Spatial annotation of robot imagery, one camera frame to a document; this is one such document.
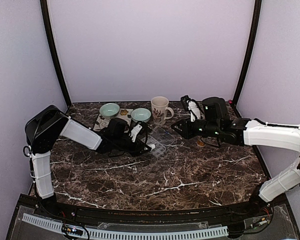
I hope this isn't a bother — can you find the cream mug with coral pattern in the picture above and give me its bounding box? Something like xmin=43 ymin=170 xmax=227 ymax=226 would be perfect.
xmin=150 ymin=96 xmax=175 ymax=126

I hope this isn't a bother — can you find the large orange label pill bottle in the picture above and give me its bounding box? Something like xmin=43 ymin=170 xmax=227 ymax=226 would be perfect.
xmin=196 ymin=138 xmax=205 ymax=148

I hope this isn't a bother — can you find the square floral ceramic plate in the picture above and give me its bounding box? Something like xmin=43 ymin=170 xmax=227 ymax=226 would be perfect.
xmin=93 ymin=108 xmax=133 ymax=133

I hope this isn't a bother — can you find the black frame post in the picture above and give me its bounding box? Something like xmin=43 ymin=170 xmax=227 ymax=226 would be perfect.
xmin=232 ymin=0 xmax=262 ymax=106
xmin=39 ymin=0 xmax=72 ymax=108

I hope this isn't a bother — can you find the right teal ceramic bowl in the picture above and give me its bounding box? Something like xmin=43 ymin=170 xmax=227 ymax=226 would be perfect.
xmin=131 ymin=108 xmax=152 ymax=123

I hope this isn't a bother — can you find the left teal ceramic bowl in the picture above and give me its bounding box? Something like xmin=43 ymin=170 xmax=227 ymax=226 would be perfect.
xmin=99 ymin=103 xmax=120 ymax=119

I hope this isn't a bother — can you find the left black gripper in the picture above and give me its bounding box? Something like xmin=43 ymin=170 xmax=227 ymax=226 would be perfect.
xmin=113 ymin=137 xmax=151 ymax=158

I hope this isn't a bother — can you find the right black frame post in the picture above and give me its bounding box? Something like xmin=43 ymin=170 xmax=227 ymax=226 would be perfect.
xmin=232 ymin=0 xmax=262 ymax=106

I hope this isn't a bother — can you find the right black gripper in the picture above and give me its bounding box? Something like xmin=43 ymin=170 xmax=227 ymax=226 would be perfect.
xmin=171 ymin=116 xmax=222 ymax=140

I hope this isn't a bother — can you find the white slotted cable duct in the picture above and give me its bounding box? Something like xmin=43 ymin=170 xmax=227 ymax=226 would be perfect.
xmin=21 ymin=213 xmax=229 ymax=240

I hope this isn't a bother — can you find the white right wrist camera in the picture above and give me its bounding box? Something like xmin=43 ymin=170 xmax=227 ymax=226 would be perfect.
xmin=180 ymin=95 xmax=203 ymax=122

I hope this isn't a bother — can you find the left black frame post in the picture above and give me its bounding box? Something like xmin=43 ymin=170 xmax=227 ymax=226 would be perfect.
xmin=39 ymin=0 xmax=72 ymax=108

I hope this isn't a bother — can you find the teal ceramic bowl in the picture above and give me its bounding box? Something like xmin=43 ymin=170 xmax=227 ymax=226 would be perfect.
xmin=99 ymin=103 xmax=120 ymax=119
xmin=131 ymin=108 xmax=152 ymax=123

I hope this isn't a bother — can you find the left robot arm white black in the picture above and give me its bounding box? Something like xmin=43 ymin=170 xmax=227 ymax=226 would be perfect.
xmin=23 ymin=105 xmax=154 ymax=218

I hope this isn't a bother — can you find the black front rail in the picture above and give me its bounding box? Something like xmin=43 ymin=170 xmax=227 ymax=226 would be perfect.
xmin=9 ymin=194 xmax=294 ymax=227

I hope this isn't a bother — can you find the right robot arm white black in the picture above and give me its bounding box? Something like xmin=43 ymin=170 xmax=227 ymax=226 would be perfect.
xmin=171 ymin=95 xmax=300 ymax=217

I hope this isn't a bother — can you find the clear plastic pill organizer box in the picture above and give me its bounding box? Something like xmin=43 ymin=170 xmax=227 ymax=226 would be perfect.
xmin=147 ymin=126 xmax=176 ymax=158

